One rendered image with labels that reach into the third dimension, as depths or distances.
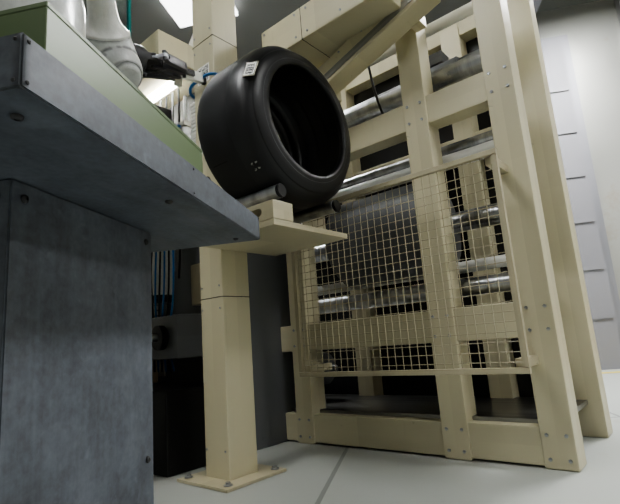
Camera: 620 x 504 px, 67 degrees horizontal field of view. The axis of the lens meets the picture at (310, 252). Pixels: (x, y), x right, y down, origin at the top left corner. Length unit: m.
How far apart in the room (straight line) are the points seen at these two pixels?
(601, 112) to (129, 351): 5.30
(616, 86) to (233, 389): 4.94
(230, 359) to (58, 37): 1.33
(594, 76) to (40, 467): 5.62
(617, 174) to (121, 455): 5.15
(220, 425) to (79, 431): 1.18
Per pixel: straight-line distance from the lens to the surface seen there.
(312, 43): 2.10
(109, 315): 0.62
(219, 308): 1.70
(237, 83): 1.52
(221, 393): 1.71
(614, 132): 5.57
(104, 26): 1.16
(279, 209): 1.42
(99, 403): 0.60
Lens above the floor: 0.44
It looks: 11 degrees up
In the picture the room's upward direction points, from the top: 4 degrees counter-clockwise
